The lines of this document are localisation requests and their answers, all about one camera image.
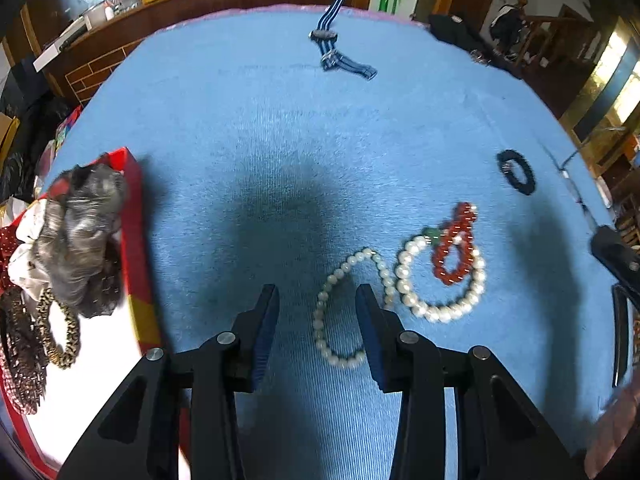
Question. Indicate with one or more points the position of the red gift box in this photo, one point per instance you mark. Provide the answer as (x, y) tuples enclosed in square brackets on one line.
[(137, 260)]

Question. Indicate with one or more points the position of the blue striped wrist watch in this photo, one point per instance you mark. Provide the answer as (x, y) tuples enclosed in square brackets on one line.
[(330, 45)]

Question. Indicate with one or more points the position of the blue table cloth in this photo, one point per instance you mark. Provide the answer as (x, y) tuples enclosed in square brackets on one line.
[(300, 160)]

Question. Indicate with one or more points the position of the black bag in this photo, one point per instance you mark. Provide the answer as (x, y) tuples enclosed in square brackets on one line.
[(455, 30)]

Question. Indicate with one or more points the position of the white dotted scrunchie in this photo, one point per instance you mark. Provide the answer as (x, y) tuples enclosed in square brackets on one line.
[(25, 230)]

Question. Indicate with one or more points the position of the wooden counter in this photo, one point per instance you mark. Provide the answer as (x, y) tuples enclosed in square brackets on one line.
[(150, 20)]

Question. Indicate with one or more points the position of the clear rimless eyeglasses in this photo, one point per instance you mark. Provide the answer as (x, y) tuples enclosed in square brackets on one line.
[(565, 175)]

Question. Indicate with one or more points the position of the red dotted scrunchie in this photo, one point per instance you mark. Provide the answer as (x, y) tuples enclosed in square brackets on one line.
[(6, 255)]

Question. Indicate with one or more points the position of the wooden stair railing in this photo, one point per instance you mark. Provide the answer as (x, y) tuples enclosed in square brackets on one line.
[(545, 35)]

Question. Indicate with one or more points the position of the clothes on stair post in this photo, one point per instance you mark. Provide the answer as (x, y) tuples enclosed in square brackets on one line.
[(505, 17)]

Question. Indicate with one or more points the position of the black curved case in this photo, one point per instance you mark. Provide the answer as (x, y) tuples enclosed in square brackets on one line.
[(621, 335)]

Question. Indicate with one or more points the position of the golden pillar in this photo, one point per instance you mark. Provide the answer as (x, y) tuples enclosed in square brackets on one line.
[(600, 85)]

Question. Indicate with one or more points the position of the grey organza hair bow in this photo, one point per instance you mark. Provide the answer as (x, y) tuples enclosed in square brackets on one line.
[(80, 240)]

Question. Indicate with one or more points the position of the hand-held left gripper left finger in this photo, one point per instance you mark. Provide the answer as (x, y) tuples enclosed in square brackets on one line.
[(265, 340)]

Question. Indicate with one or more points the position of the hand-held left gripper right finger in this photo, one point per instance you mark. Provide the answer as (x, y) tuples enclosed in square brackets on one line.
[(372, 345)]

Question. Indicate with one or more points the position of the leopard print scrunchie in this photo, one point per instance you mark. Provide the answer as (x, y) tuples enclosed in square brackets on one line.
[(72, 330)]

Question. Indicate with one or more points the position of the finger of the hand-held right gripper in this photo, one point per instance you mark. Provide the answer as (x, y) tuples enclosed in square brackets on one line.
[(615, 255)]

